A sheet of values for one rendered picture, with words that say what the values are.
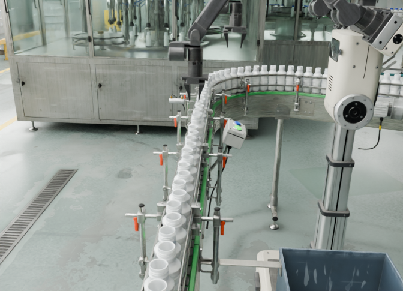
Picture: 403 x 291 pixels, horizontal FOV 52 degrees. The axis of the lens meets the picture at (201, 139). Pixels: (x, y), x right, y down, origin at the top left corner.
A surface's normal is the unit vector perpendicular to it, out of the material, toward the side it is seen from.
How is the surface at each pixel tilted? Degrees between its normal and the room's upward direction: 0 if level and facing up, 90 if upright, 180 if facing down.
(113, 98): 90
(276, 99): 90
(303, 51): 90
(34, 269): 0
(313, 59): 90
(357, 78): 101
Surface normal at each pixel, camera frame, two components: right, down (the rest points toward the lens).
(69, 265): 0.01, -0.94
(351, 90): -0.06, 0.52
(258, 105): 0.33, 0.31
